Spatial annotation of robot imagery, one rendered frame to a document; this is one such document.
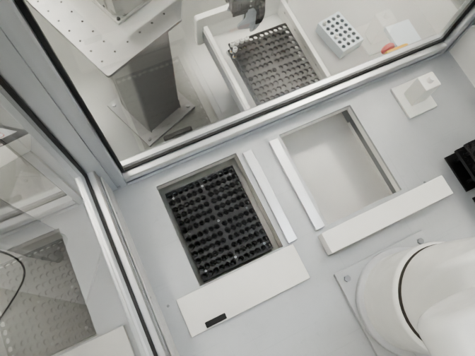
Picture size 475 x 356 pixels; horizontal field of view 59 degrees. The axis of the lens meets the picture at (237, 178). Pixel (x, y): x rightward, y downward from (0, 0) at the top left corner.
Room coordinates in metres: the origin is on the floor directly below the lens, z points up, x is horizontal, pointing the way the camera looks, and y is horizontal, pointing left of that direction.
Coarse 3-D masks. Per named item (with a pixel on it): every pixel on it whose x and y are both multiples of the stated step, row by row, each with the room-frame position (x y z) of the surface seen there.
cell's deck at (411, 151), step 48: (384, 96) 0.59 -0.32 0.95; (432, 96) 0.62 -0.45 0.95; (240, 144) 0.39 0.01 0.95; (384, 144) 0.46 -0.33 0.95; (432, 144) 0.49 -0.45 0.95; (144, 192) 0.23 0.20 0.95; (288, 192) 0.29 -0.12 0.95; (144, 240) 0.12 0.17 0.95; (384, 240) 0.23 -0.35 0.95; (432, 240) 0.25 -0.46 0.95; (192, 288) 0.05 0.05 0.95; (336, 288) 0.10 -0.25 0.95; (240, 336) -0.03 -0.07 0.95; (288, 336) -0.01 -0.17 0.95; (336, 336) 0.01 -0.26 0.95
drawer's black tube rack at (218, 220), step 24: (192, 192) 0.26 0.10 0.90; (216, 192) 0.28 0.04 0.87; (240, 192) 0.29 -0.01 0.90; (192, 216) 0.21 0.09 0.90; (216, 216) 0.22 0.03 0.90; (240, 216) 0.24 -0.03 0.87; (192, 240) 0.15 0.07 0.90; (216, 240) 0.16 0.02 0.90; (240, 240) 0.18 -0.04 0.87; (264, 240) 0.19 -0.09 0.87; (216, 264) 0.11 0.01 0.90; (240, 264) 0.12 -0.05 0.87
